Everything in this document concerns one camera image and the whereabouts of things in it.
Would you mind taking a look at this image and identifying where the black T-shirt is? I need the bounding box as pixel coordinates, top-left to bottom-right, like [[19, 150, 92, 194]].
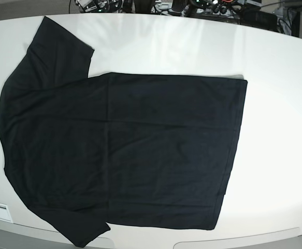
[[0, 17, 248, 247]]

